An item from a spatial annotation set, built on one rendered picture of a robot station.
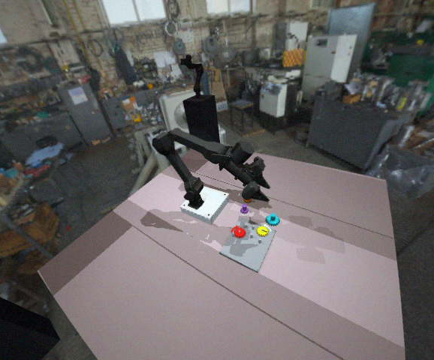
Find teal gear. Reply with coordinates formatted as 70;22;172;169
265;214;280;226

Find purple gear with cylindrical handle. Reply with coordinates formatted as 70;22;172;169
240;204;249;214

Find red gear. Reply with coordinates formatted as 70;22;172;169
234;228;246;238

